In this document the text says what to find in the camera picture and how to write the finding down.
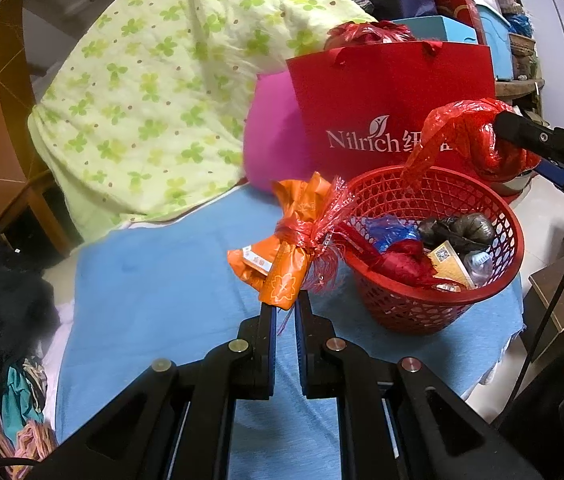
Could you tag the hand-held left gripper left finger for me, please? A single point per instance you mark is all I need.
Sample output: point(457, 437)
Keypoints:
point(273, 340)

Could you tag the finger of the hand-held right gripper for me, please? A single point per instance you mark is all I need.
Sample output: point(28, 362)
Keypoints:
point(527, 134)
point(558, 175)

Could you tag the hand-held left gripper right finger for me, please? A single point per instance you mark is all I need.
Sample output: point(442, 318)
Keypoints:
point(300, 340)

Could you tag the orange wrapper with red ribbon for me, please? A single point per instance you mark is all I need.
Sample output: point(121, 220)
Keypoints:
point(287, 270)

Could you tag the black plastic bag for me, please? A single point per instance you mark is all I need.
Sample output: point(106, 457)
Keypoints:
point(462, 230)

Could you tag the red plastic mesh basket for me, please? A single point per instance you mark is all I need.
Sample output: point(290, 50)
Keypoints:
point(412, 310)

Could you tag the knotted red cloth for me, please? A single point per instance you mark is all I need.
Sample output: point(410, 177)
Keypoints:
point(402, 257)

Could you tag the blue plastic bag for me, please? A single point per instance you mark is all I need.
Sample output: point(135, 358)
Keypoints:
point(387, 230)

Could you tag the metal bowl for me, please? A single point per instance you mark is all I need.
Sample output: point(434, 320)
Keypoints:
point(517, 185)

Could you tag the light blue storage bin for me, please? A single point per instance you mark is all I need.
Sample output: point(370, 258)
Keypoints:
point(492, 35)

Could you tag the blue blanket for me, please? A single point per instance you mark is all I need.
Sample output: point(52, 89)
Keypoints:
point(161, 300)

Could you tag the light blue cardboard box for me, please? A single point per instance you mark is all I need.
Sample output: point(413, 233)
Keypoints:
point(442, 27)

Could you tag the red gift box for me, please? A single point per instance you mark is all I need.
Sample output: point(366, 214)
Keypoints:
point(457, 5)

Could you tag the red paper shopping bag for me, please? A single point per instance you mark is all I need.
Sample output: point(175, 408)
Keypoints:
point(362, 95)

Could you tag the shiny red plastic bag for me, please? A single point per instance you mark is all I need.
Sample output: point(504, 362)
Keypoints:
point(362, 32)

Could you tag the pink pillow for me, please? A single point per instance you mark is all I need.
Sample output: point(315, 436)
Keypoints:
point(277, 135)

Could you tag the pale pink bedsheet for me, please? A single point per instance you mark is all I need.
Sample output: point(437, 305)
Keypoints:
point(59, 335)

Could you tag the pile of colourful clothes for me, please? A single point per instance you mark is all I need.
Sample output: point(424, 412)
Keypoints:
point(16, 400)

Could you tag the green floral quilt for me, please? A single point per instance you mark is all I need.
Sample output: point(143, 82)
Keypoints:
point(161, 85)

